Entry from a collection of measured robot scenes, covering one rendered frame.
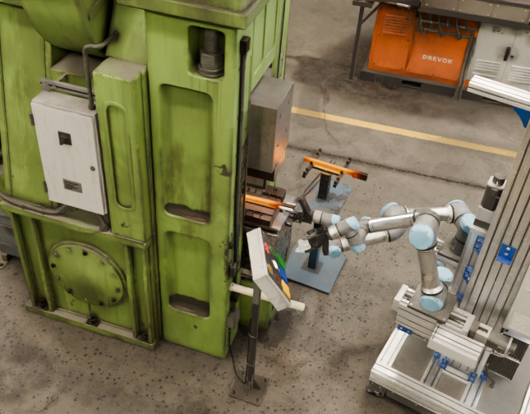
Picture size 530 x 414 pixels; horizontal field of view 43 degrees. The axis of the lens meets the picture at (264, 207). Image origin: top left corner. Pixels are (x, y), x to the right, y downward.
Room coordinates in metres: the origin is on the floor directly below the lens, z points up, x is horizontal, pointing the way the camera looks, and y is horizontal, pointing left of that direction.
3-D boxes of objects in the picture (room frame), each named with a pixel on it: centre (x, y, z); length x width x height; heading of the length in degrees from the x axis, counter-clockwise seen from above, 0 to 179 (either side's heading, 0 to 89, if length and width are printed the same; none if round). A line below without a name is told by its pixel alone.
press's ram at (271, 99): (3.07, 0.13, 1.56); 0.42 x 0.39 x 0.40; 75
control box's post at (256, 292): (2.42, 0.00, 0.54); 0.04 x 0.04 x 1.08; 75
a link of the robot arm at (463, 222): (2.95, -1.20, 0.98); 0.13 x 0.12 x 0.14; 12
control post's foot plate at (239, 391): (2.41, 0.01, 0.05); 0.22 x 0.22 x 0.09; 75
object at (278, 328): (2.96, -0.11, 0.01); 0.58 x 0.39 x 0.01; 165
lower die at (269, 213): (3.03, 0.14, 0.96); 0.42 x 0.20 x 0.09; 75
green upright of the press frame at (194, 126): (2.79, 0.36, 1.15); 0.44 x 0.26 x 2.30; 75
